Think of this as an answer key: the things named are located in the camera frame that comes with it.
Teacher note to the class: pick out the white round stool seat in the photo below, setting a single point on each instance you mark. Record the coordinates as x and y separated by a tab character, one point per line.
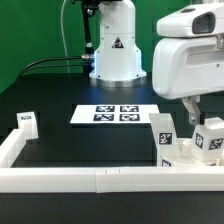
179	155

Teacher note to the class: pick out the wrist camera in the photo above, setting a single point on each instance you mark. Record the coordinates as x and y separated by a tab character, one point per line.
193	21

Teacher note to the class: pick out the white U-shaped fence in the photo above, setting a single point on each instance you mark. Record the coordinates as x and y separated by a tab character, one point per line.
99	180

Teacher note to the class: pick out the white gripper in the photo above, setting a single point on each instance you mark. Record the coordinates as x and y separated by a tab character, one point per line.
188	67

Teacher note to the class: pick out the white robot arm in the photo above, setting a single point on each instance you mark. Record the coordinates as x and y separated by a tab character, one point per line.
117	61

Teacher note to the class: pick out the white marker sheet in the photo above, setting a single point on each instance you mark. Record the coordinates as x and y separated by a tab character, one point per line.
113	114

